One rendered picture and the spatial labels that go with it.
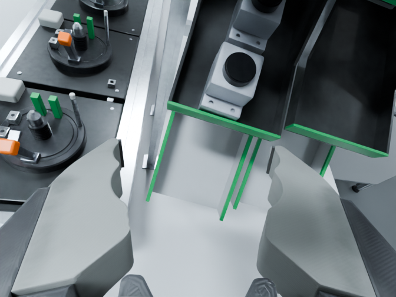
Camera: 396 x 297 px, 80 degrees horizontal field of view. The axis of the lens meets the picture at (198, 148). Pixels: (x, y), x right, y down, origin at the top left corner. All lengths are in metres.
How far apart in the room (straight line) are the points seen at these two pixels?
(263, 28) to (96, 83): 0.42
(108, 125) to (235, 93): 0.35
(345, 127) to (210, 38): 0.21
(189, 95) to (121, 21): 0.56
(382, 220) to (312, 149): 1.87
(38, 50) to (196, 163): 0.47
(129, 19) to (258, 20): 0.59
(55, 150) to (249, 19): 0.38
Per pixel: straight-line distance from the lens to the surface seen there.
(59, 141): 0.50
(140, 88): 0.62
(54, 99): 0.49
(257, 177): 0.46
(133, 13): 0.86
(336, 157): 1.64
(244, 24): 0.29
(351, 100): 0.39
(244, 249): 0.60
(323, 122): 0.35
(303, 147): 0.48
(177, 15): 0.33
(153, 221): 0.56
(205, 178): 0.43
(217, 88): 0.23
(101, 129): 0.53
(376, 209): 2.34
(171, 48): 0.35
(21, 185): 0.49
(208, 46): 0.31
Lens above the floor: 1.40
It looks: 55 degrees down
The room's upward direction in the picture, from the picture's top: 26 degrees clockwise
